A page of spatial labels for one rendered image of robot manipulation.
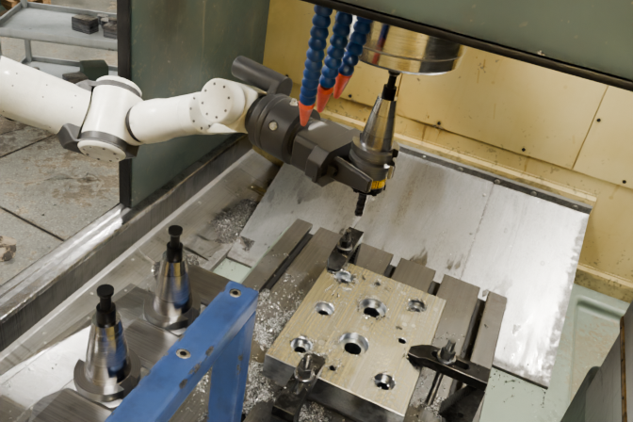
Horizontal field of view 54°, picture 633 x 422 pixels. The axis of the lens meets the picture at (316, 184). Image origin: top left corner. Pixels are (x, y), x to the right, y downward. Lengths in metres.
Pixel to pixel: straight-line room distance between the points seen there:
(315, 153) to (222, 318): 0.25
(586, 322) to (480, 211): 0.44
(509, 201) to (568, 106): 0.32
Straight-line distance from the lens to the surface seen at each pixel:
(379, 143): 0.79
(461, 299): 1.34
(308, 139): 0.83
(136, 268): 1.64
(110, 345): 0.62
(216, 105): 0.91
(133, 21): 1.40
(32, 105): 1.08
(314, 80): 0.60
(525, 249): 1.81
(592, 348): 1.91
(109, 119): 1.07
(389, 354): 1.04
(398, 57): 0.69
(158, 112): 1.03
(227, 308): 0.72
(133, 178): 1.56
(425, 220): 1.80
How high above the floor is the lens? 1.72
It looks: 31 degrees down
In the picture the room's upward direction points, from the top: 10 degrees clockwise
